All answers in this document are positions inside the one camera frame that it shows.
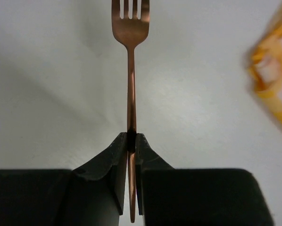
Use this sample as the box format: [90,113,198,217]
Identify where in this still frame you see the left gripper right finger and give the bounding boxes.
[135,133,174,215]

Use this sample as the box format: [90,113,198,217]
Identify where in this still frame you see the yellow white checkered cloth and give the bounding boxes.
[249,4,282,126]

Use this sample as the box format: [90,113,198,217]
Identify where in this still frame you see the copper fork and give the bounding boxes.
[111,0,150,223]

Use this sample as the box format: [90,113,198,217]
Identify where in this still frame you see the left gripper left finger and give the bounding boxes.
[58,132,127,226]

